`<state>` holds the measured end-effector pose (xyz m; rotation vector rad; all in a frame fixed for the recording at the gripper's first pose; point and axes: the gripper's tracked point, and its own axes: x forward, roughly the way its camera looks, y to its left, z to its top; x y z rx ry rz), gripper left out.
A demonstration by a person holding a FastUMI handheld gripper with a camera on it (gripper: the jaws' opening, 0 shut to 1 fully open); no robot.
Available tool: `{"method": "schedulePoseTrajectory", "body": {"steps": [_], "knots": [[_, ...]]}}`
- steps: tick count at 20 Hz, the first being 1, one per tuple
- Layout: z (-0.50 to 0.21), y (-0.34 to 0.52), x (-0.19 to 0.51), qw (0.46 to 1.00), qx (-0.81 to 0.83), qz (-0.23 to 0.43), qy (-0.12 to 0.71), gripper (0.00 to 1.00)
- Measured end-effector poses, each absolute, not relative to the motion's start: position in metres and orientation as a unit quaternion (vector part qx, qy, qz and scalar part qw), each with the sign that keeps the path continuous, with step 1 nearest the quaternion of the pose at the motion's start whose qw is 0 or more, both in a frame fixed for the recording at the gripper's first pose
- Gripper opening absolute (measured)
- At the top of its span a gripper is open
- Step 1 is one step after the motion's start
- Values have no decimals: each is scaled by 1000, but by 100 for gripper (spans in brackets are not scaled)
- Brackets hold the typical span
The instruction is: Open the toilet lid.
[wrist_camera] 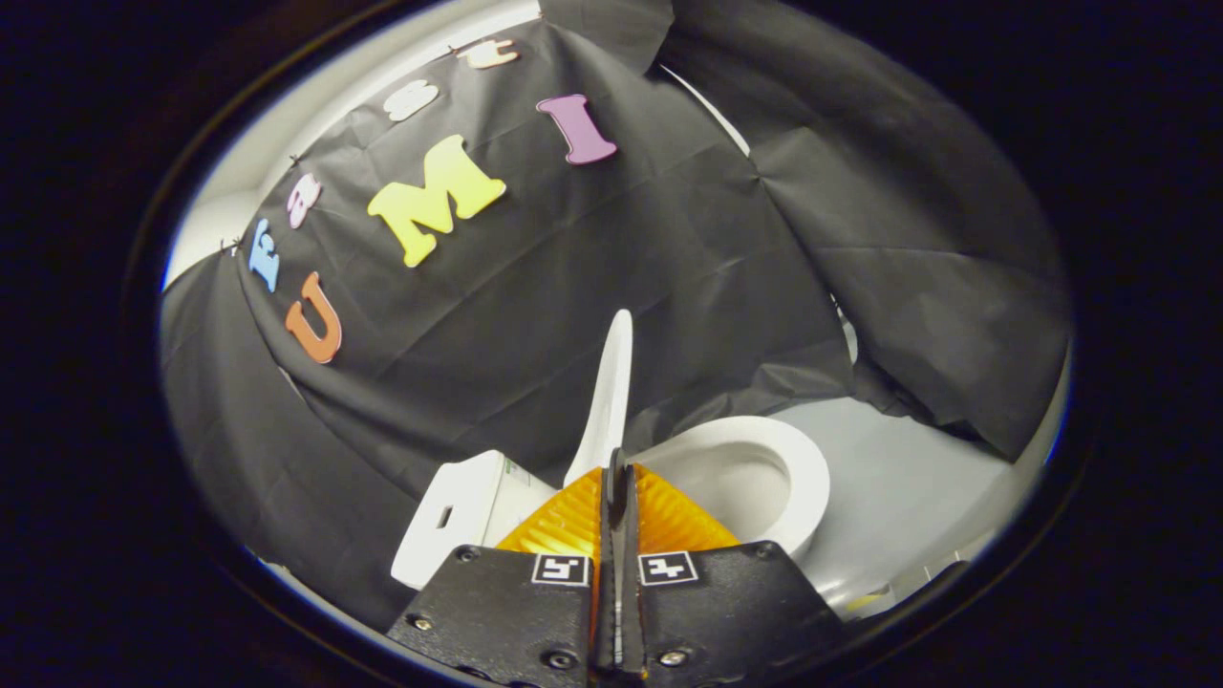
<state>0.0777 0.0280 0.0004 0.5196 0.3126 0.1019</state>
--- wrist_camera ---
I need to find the black backdrop cloth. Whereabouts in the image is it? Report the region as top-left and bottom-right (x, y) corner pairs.
(158, 0), (1071, 632)

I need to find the white toilet lid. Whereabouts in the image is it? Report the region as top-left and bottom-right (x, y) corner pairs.
(564, 309), (634, 488)

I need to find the white toilet bowl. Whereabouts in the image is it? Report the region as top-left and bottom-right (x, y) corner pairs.
(635, 416), (832, 565)

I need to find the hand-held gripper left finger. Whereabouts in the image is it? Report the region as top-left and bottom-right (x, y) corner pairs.
(387, 465), (612, 684)

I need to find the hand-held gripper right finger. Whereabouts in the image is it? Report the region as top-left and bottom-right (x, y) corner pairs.
(610, 449), (847, 681)

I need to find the white toilet tank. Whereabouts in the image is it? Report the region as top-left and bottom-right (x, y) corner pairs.
(392, 451), (560, 591)

